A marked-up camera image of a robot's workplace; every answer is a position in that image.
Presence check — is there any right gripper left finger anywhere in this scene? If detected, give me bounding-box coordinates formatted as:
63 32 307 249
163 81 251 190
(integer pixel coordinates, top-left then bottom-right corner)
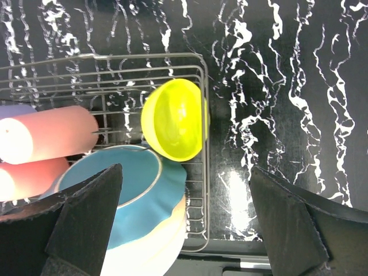
1 164 123 275

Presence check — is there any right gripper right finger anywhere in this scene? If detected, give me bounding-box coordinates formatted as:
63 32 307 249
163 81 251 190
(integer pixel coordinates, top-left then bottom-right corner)
250 167 367 275

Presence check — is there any tall pink cup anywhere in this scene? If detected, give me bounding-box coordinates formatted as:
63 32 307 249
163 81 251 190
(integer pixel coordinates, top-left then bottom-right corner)
1 106 98 164

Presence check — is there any purple cup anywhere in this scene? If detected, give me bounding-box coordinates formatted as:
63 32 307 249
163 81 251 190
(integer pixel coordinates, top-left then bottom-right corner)
0 105 36 120

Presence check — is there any short pink cup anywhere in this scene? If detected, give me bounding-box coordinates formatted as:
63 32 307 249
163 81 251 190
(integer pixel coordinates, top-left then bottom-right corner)
1 158 69 201

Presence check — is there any white plate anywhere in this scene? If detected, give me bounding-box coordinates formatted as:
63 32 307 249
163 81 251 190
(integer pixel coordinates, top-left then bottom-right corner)
100 218 186 275

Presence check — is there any teal plate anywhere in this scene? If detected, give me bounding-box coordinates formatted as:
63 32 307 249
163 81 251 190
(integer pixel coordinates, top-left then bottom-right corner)
41 145 187 250

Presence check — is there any beige plate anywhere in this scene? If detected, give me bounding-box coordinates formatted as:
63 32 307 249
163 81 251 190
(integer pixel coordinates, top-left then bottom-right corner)
153 195 186 251

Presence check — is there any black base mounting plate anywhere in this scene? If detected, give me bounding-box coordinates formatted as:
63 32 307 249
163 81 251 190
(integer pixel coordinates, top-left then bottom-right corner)
166 240 272 276

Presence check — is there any yellow-green bowl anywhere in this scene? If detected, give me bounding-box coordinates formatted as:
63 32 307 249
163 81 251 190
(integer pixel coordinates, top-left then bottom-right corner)
141 78 209 162

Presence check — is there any wire dish rack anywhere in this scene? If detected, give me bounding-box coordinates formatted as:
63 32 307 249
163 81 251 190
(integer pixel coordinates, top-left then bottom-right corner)
1 53 208 240

